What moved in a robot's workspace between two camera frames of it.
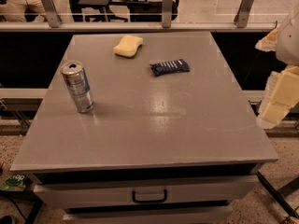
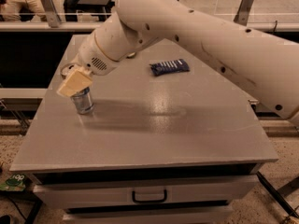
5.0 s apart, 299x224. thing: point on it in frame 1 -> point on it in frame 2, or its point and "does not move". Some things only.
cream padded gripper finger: [281, 95] -> [90, 56]
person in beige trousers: [27, 4] does not move
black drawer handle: [149, 201] does not move
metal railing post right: [242, 16] does not move
